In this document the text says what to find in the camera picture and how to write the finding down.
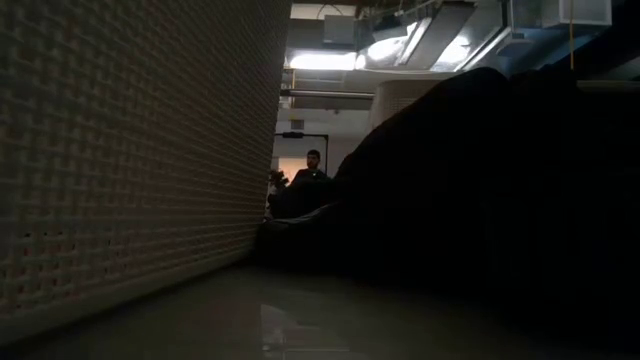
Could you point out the bright ceiling light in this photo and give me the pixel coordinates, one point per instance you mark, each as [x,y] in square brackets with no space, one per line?
[322,61]

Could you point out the black knit garment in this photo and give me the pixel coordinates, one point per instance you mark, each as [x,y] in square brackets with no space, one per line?
[450,225]

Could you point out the white woven plastic basket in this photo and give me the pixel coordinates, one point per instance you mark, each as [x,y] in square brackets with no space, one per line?
[125,150]
[395,100]

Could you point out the small grey wall box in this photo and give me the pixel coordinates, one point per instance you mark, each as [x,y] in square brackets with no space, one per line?
[297,124]

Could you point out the long black trousers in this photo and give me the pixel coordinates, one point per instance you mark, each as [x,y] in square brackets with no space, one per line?
[305,197]

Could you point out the background black robot arm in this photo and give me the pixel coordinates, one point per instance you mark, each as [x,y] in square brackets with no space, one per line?
[279,181]

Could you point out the white ceiling panel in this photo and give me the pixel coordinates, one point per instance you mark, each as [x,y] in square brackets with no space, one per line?
[575,12]

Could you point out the silver ceiling duct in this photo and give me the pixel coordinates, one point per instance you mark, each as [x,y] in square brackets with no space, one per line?
[440,35]

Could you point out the grey ceiling box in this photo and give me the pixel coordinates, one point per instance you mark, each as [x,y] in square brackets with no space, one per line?
[339,29]

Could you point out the black gantry frame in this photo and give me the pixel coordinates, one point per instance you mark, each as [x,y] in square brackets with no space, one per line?
[292,135]

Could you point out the horizontal ceiling pipe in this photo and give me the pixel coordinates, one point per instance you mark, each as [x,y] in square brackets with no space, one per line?
[325,93]

